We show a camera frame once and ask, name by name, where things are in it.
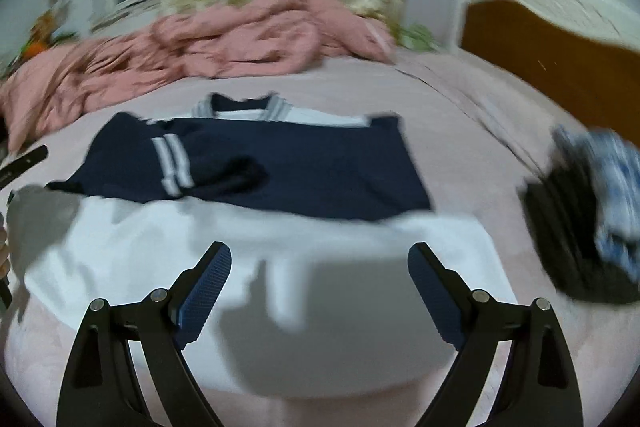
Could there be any white navy varsity jacket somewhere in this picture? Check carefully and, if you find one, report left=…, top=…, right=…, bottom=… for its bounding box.
left=8, top=92, right=520, bottom=400

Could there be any orange toy on table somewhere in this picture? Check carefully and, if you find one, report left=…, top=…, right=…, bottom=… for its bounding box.
left=22, top=41, right=49, bottom=61

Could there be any folded black garment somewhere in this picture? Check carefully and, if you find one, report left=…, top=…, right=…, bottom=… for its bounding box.
left=520, top=167, right=639, bottom=305

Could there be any folded blue plaid shirt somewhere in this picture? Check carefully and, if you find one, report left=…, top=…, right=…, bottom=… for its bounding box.
left=552, top=126, right=639, bottom=283

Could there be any pink bed sheet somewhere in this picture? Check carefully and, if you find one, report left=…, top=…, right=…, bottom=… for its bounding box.
left=1, top=55, right=639, bottom=426

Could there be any pink crumpled quilt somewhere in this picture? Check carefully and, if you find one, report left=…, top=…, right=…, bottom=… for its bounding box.
left=1, top=0, right=395, bottom=155

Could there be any white brown wooden headboard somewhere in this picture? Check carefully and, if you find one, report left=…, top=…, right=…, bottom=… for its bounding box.
left=454, top=0, right=639, bottom=143

